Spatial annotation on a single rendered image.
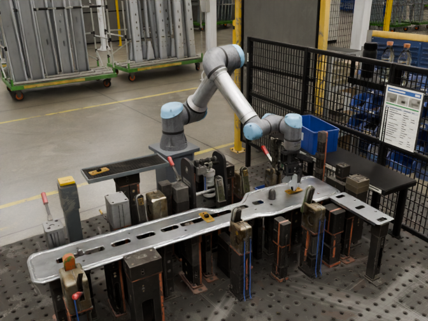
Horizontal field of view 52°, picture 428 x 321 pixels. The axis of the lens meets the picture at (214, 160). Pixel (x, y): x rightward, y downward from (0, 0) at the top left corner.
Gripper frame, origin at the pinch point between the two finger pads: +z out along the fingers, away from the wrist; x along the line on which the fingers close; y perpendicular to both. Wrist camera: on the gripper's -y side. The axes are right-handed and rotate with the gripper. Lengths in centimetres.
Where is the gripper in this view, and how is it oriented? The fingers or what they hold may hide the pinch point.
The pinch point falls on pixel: (293, 186)
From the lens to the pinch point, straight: 207.6
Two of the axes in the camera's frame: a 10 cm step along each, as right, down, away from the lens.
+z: 0.3, 9.2, 4.0
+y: -8.7, 2.2, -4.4
